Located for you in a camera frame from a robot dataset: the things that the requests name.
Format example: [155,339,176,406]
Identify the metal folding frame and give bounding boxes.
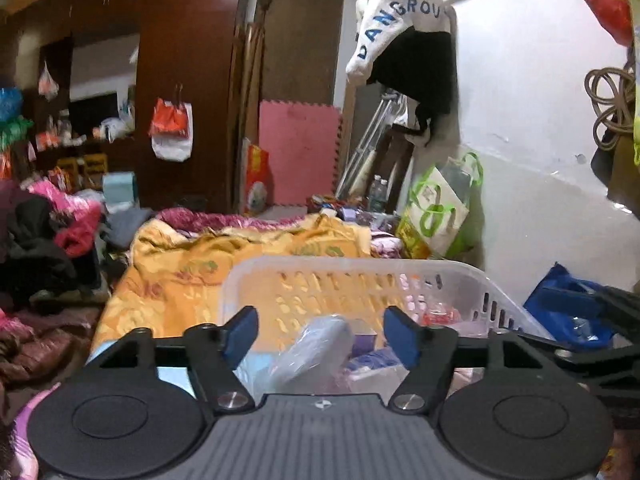
[335,90,406,201]

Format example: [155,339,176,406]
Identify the white hoodie with blue letters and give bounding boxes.
[346,0,456,86]

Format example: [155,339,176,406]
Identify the red patterned cloth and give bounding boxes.
[597,430,640,480]

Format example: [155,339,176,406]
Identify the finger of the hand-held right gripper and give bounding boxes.
[517,332,640,401]
[542,284,640,333]

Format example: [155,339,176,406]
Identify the pink clothing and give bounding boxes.
[27,180,103,258]

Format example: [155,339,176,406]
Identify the black clothing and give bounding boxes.
[0,195,76,306]

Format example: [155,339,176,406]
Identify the coiled rope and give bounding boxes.
[585,65,638,151]

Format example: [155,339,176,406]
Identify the red plastic bag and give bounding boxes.
[580,0,636,48]

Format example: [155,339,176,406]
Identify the green plastic bag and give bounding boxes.
[0,117,33,148]

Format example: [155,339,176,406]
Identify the dark wooden wardrobe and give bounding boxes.
[0,0,253,213]

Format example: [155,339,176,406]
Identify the pink blanket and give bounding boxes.
[0,385,56,480]

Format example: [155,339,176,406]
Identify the black hanging garment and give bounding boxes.
[367,27,458,146]

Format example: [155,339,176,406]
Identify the red and white sack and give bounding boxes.
[245,140,271,216]

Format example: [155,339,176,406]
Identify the clear plastic roll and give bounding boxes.
[270,314,356,397]

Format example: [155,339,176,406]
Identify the blue plastic bag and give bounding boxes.
[0,87,23,121]

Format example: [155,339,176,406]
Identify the yellow patterned blanket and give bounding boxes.
[90,212,373,356]

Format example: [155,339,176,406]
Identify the grey clothing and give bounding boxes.
[107,207,153,248]

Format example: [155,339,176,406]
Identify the white plastic basket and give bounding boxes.
[218,255,553,401]

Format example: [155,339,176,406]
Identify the green and white shopping bag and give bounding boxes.
[395,152,485,261]

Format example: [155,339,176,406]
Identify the brown hanging bag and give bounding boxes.
[590,130,640,206]

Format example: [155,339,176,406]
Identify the pink foam mat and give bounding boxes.
[258,100,343,206]

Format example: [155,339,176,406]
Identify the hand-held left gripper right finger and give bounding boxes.
[382,305,561,413]

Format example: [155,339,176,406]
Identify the purple packet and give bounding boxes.
[345,335,403,386]

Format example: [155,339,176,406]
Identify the light blue sheet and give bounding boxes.
[155,367,196,396]

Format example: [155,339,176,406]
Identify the magenta patterned blanket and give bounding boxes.
[157,207,306,233]

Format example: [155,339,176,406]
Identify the teal box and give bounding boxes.
[102,172,138,211]

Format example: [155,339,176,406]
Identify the orange and white plastic bag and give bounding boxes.
[149,97,193,162]

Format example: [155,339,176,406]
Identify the small hanging plastic bag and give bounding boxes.
[39,62,60,101]

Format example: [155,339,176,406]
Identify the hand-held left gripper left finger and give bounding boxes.
[82,305,260,413]

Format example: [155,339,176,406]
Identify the maroon quilted blanket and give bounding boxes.
[0,310,96,396]

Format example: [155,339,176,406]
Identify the yellow packets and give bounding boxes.
[55,155,106,191]

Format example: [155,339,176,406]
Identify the yellow-green strap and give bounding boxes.
[632,35,640,166]

